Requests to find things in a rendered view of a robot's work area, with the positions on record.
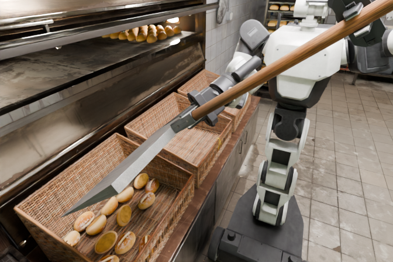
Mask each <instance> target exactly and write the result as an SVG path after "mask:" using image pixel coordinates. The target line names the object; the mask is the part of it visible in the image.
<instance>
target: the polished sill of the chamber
mask: <svg viewBox="0 0 393 262"><path fill-rule="evenodd" d="M200 38H202V32H196V33H193V34H191V35H188V36H185V37H182V38H180V39H178V40H175V41H173V42H170V43H167V44H165V45H162V46H160V47H157V48H155V49H152V50H149V51H147V52H144V53H142V54H139V55H136V56H134V57H131V58H129V59H126V60H123V61H121V62H118V63H116V64H113V65H110V66H108V67H105V68H103V69H101V70H98V71H95V72H93V73H90V74H87V75H85V76H83V77H80V78H77V79H75V80H72V81H70V82H67V83H65V84H62V85H59V86H57V87H54V88H52V89H49V90H47V91H44V92H41V93H39V94H36V95H34V96H31V97H28V98H26V99H23V100H21V101H18V102H15V103H13V104H10V105H8V106H5V107H3V108H0V128H1V127H3V126H5V125H8V124H10V123H12V122H14V121H16V120H19V119H21V118H24V117H25V116H27V115H30V114H32V113H35V112H37V111H39V110H41V109H43V108H46V107H48V106H50V105H52V104H54V103H56V102H59V101H61V100H64V99H66V98H68V97H70V96H72V95H75V94H77V93H79V92H81V91H83V90H85V89H88V88H90V87H93V86H94V85H97V84H99V83H101V82H104V81H106V80H108V79H110V78H112V77H115V76H117V75H119V74H121V73H124V72H126V71H128V70H131V69H133V68H135V67H137V66H139V65H141V64H144V63H146V62H148V61H150V60H152V59H155V58H157V57H160V56H162V55H163V54H166V53H168V52H170V51H173V50H175V49H177V48H179V47H181V46H184V45H186V44H188V43H190V42H193V41H195V40H197V39H200Z"/></svg>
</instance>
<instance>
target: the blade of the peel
mask: <svg viewBox="0 0 393 262"><path fill-rule="evenodd" d="M189 107H190V106H189ZM189 107H187V108H186V109H185V110H183V111H182V112H181V113H179V114H178V115H177V116H176V117H174V118H173V119H172V120H170V121H169V122H168V123H166V124H165V125H164V126H163V127H161V128H160V129H158V130H157V131H156V132H155V133H153V134H152V135H151V136H150V137H149V138H148V139H147V140H146V141H145V142H144V143H142V144H141V145H140V146H139V147H138V148H137V149H136V150H135V151H134V152H133V153H131V154H130V155H129V156H128V157H127V158H126V159H124V160H123V161H122V162H121V163H120V164H119V165H118V166H117V167H116V168H115V169H113V170H112V171H111V172H110V173H109V174H108V175H107V176H106V177H105V178H104V179H103V180H101V181H100V182H99V183H98V184H97V185H96V186H94V187H93V189H91V190H90V191H89V192H88V193H87V194H86V195H84V196H83V197H82V198H81V199H80V200H79V201H78V202H77V203H76V204H75V205H73V206H72V207H71V208H70V209H69V210H68V211H67V212H66V213H65V214H64V215H63V216H61V218H62V217H64V216H67V215H69V214H71V213H74V212H76V211H79V210H81V209H84V208H86V207H88V206H91V205H93V204H96V203H98V202H101V201H103V200H105V199H108V198H110V197H113V196H115V195H117V194H119V193H120V192H121V191H122V190H123V189H124V188H125V187H126V186H127V185H128V184H129V183H130V182H131V181H132V180H133V179H134V177H135V176H137V175H138V173H139V172H141V170H142V169H144V168H145V166H147V164H148V163H149V162H150V161H151V160H152V159H153V158H154V157H155V156H156V155H157V154H158V153H159V152H160V151H161V149H162V148H163V147H164V146H165V145H166V144H167V143H168V142H169V141H170V140H171V139H172V138H173V137H174V136H175V135H176V132H175V131H174V130H173V129H172V127H171V126H170V125H171V124H172V123H173V122H174V121H175V120H177V119H178V118H179V116H180V115H181V114H182V113H183V112H184V111H186V110H187V109H188V108H189Z"/></svg>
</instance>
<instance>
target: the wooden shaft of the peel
mask: <svg viewBox="0 0 393 262"><path fill-rule="evenodd" d="M392 11H393V0H376V1H374V2H372V3H371V4H369V5H367V6H366V7H364V8H363V9H362V10H361V11H360V13H359V14H358V15H356V16H355V17H353V18H351V19H349V20H348V21H346V20H345V19H344V20H343V21H341V22H339V23H338V24H336V25H334V26H332V27H331V28H329V29H328V30H326V31H324V32H323V33H321V34H319V35H317V36H316V37H314V38H313V39H311V40H310V41H308V42H306V43H304V44H303V45H301V46H299V47H298V48H296V49H295V50H293V51H291V52H289V53H288V54H286V55H285V56H283V57H281V58H279V59H278V60H276V61H275V62H273V63H271V64H270V65H268V66H266V67H264V68H263V69H261V70H260V71H258V72H256V73H255V74H253V75H251V76H250V77H248V78H246V79H245V80H243V81H242V82H240V83H238V84H236V85H235V86H233V87H231V88H230V89H228V90H227V91H225V92H223V93H222V94H220V95H218V96H217V97H215V98H214V99H211V100H210V101H208V102H207V103H205V104H203V105H202V106H200V107H199V108H197V109H195V110H194V111H192V117H193V118H194V119H195V120H199V119H200V118H203V117H204V116H206V115H208V114H209V113H211V112H213V111H215V110H217V109H218V108H220V107H222V106H224V105H226V104H228V103H229V102H231V101H233V100H234V99H236V98H238V97H240V96H242V95H243V94H245V93H247V92H249V91H251V90H252V89H254V88H256V87H258V86H259V85H261V84H263V83H265V82H267V81H268V80H270V79H272V78H274V77H276V76H277V75H279V74H281V73H283V72H284V71H286V70H288V69H290V68H291V67H293V66H295V65H297V64H299V63H300V62H302V61H304V60H306V59H307V58H310V57H311V56H313V55H315V54H316V53H318V52H320V51H322V50H324V49H325V48H327V47H329V46H331V45H333V44H334V43H336V42H338V41H339V40H341V39H343V38H345V37H347V36H348V35H350V34H352V33H354V32H356V31H358V30H359V29H361V28H363V27H365V26H367V25H368V24H370V23H372V22H373V21H375V20H377V19H379V18H381V17H382V16H384V15H386V14H388V13H390V12H392Z"/></svg>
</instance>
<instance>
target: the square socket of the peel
mask: <svg viewBox="0 0 393 262"><path fill-rule="evenodd" d="M192 111H194V109H193V110H192ZM192 111H191V112H190V113H188V114H187V115H185V116H184V117H183V118H178V119H177V120H175V121H174V122H173V123H172V124H171V125H170V126H171V127H172V129H173V130H174V131H175V132H176V133H178V132H180V131H182V130H184V129H185V128H187V127H189V126H191V125H193V124H194V123H196V122H197V121H198V120H195V119H194V118H193V117H192Z"/></svg>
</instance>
